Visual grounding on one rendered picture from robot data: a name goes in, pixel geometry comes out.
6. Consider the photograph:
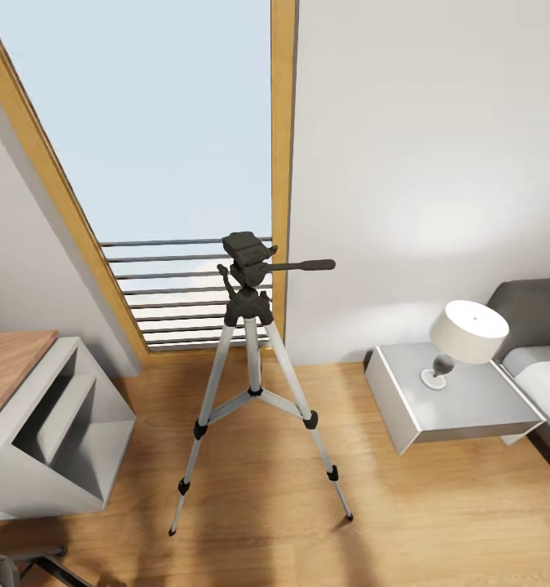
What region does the camera tripod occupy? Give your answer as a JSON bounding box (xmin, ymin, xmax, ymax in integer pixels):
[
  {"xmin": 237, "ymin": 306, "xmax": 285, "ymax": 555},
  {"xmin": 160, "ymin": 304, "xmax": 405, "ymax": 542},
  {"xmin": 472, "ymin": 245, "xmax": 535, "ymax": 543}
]
[{"xmin": 168, "ymin": 231, "xmax": 353, "ymax": 537}]

